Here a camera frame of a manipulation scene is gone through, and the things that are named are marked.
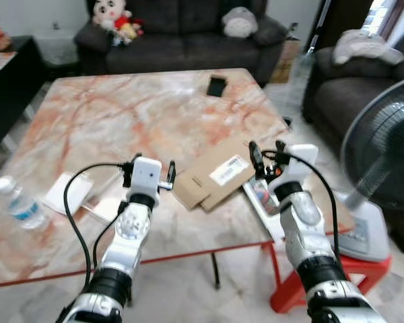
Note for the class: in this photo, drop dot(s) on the dark grey sofa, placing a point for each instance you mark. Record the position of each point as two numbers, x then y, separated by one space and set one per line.
182 47

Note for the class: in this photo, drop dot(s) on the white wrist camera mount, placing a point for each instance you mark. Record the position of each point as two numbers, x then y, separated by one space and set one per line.
147 175
301 161

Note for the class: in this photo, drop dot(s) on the red plastic stool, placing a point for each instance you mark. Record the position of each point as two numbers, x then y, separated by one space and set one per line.
350 272

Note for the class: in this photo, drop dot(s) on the black side cabinet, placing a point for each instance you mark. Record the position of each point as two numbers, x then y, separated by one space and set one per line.
13 87

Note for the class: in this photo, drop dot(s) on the small black wallet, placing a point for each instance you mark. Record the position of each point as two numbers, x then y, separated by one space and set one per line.
217 86

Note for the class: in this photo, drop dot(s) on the small black floor object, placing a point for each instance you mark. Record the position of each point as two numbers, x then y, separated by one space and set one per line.
287 122

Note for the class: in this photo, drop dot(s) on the white standing fan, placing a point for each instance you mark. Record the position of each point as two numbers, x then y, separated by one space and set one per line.
384 141

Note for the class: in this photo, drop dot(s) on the pink marble table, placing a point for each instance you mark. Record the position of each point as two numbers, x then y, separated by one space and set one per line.
121 114

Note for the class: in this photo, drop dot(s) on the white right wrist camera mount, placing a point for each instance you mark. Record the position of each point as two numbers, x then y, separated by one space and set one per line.
301 161

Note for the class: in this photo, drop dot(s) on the flattened brown cardboard box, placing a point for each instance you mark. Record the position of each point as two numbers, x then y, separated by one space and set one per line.
212 182

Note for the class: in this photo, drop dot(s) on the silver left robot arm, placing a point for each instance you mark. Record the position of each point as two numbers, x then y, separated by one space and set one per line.
130 233

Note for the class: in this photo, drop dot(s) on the white tissue packet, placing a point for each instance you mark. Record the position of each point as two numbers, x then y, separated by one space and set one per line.
69 192

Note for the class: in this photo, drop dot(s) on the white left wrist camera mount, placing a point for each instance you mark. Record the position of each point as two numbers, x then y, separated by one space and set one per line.
147 175

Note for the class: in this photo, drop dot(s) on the clear plastic water bottle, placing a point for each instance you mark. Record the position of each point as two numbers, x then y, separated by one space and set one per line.
21 207

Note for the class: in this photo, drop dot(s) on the grey round plush toy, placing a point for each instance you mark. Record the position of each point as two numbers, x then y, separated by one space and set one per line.
240 23

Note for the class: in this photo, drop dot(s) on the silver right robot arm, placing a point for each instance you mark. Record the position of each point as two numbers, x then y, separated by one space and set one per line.
303 229

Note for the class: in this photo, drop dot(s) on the white folded cloth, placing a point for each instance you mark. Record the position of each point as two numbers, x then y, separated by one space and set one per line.
367 48

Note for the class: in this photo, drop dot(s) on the red and white plush doll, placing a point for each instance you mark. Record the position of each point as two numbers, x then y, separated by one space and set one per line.
118 19

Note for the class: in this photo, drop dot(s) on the dark grey armchair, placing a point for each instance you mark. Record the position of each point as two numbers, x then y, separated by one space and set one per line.
337 94

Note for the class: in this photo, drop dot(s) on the brown cardboard carton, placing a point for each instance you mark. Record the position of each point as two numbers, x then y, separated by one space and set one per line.
286 64

